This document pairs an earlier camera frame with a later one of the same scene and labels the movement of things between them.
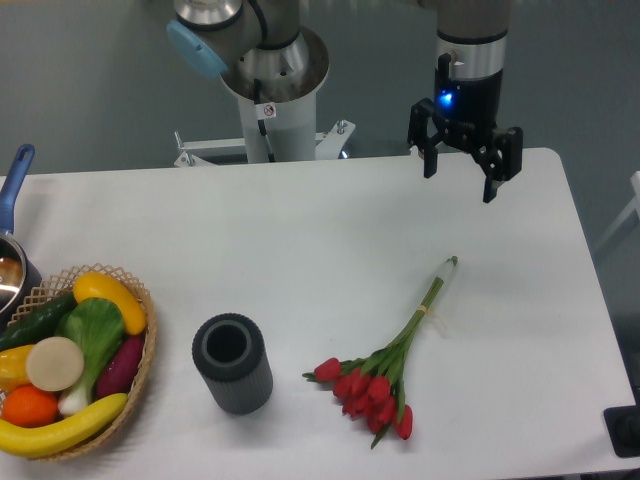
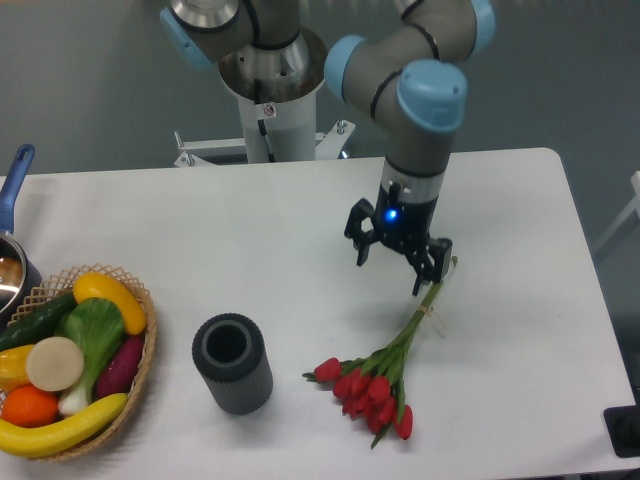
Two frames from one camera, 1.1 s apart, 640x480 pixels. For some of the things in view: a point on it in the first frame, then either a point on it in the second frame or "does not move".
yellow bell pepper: (13, 367) does not move
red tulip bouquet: (372, 387) does not move
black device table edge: (623, 426) does not move
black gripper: (468, 109) → (401, 225)
